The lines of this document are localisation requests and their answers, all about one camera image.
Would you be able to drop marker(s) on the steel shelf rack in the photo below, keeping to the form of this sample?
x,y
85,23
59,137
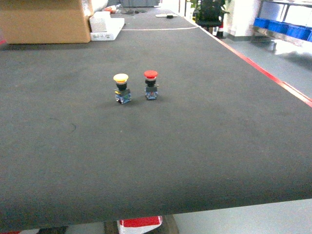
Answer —
x,y
285,20

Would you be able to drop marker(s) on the red mushroom push button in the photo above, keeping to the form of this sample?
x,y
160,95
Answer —
x,y
151,91

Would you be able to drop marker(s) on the yellow mushroom push button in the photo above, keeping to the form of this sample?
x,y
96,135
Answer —
x,y
122,92

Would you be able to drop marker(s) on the flat white board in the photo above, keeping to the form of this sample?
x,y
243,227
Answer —
x,y
168,16

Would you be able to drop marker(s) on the flat white carton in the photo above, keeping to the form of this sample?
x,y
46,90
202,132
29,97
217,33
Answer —
x,y
115,25

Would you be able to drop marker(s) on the striped traffic cone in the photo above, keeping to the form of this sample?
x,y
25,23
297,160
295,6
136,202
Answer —
x,y
220,32

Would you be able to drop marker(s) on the small white box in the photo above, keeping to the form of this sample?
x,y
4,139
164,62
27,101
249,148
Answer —
x,y
98,21

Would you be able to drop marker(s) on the black office chair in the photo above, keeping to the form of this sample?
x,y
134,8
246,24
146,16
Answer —
x,y
209,13

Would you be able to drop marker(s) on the large brown cardboard box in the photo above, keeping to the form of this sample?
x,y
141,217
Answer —
x,y
44,21

